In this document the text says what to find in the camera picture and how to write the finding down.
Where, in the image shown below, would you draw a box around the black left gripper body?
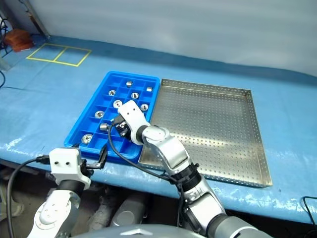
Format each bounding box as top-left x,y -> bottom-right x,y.
79,160 -> 92,177

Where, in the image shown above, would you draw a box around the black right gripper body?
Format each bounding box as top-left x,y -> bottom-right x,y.
118,121 -> 133,143

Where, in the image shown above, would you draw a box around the blue compartment tray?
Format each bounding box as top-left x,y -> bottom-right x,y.
63,71 -> 160,160

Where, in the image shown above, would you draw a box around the grey rounded cylinder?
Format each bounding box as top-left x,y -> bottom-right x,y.
108,195 -> 150,227

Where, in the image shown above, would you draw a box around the grey robot torso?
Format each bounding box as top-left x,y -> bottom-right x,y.
73,224 -> 207,238

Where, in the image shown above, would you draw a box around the perforated metal tray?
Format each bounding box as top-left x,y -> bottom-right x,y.
138,78 -> 273,189

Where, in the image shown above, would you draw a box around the orange-brown block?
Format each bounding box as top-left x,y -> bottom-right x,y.
4,28 -> 34,53

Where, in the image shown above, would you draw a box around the metal stand leg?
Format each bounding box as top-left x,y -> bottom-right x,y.
24,0 -> 52,40

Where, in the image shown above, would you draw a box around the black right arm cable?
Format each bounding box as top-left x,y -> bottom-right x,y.
107,116 -> 199,231

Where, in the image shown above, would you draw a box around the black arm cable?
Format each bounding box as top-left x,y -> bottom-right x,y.
107,116 -> 199,231
5,155 -> 51,238

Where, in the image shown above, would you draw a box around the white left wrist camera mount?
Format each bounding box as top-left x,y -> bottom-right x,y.
48,147 -> 92,190

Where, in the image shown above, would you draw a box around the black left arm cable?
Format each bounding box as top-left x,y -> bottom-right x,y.
5,155 -> 51,238

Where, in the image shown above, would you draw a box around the black background cables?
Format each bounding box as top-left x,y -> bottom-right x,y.
0,13 -> 8,89

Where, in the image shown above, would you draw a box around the black adapter cable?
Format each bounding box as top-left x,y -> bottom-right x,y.
302,195 -> 317,238

